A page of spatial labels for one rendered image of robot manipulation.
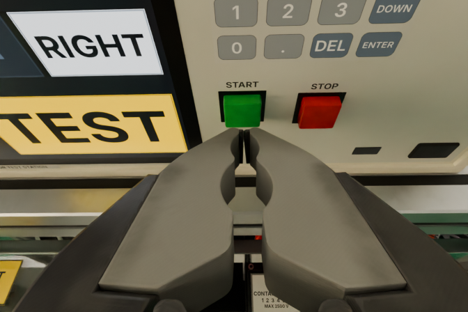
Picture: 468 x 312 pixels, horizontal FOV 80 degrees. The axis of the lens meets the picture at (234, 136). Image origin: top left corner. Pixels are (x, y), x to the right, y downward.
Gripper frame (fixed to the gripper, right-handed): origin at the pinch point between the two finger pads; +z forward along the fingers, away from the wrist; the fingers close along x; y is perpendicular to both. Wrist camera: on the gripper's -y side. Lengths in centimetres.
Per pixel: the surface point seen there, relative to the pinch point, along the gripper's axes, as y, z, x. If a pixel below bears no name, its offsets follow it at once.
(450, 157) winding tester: 4.1, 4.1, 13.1
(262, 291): 25.8, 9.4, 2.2
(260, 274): 25.0, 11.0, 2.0
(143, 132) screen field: 1.3, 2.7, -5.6
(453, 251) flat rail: 13.7, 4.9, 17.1
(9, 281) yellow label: 12.7, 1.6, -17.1
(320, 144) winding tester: 2.6, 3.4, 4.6
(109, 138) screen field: 1.7, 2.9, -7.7
